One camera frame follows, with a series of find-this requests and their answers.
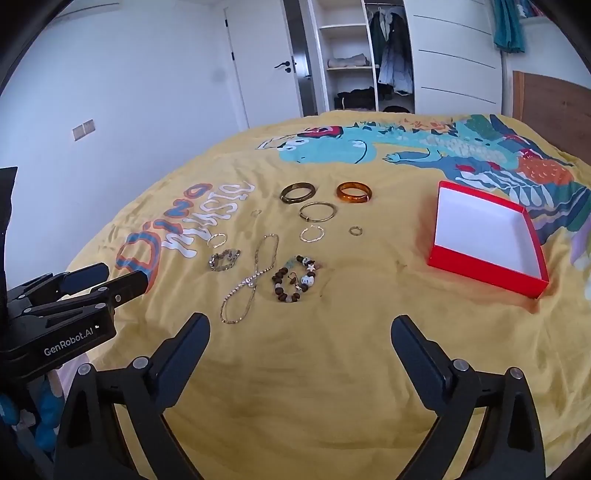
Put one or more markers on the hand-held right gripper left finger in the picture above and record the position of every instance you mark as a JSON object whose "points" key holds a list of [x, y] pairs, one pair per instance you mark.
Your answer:
{"points": [[184, 355]]}

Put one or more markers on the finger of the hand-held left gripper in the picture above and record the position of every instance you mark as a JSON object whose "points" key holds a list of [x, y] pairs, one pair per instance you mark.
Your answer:
{"points": [[129, 284], [85, 276]]}

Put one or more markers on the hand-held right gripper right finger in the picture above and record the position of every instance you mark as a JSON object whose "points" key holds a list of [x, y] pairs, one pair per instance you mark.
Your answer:
{"points": [[415, 357]]}

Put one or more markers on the red jewelry box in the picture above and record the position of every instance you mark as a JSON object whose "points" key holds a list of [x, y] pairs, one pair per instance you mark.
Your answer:
{"points": [[480, 230]]}

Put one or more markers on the thin silver bangle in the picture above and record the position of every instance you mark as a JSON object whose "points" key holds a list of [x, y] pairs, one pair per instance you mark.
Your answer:
{"points": [[318, 219]]}

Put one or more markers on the bright blue bumpy object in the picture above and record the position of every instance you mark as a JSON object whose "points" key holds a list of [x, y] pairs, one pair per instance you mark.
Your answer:
{"points": [[48, 415]]}

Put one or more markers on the yellow printed blanket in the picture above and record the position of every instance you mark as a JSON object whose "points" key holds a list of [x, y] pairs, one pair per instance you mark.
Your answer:
{"points": [[323, 392]]}

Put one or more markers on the amber bangle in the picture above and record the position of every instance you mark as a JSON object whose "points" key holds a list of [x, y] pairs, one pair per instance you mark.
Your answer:
{"points": [[344, 197]]}

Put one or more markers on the dark brown bangle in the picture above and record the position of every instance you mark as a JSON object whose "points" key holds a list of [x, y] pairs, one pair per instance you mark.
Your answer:
{"points": [[287, 198]]}

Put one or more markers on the black folded clothes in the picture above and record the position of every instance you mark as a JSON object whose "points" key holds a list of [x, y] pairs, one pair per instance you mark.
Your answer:
{"points": [[355, 97]]}

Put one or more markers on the white door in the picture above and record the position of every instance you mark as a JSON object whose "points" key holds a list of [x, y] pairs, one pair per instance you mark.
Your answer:
{"points": [[263, 46]]}

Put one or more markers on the wooden headboard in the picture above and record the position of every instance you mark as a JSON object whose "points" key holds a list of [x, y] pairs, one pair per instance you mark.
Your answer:
{"points": [[554, 106]]}

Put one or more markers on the blue-grey hanging jacket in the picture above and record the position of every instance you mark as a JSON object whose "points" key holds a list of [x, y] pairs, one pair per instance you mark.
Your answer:
{"points": [[397, 69]]}

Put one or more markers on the beige folded clothes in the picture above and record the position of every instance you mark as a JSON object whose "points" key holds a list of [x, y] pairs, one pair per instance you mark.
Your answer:
{"points": [[348, 61]]}

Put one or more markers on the dark hanging jacket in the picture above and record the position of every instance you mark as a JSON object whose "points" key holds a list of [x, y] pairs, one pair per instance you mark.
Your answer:
{"points": [[381, 27]]}

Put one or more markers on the white wardrobe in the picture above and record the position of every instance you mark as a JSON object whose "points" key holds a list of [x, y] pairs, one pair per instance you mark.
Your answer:
{"points": [[452, 27]]}

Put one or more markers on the teal hanging cloth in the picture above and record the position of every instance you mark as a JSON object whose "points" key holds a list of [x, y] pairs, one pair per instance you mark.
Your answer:
{"points": [[508, 27]]}

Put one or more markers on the wall switch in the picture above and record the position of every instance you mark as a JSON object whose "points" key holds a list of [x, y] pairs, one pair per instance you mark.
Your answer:
{"points": [[83, 130]]}

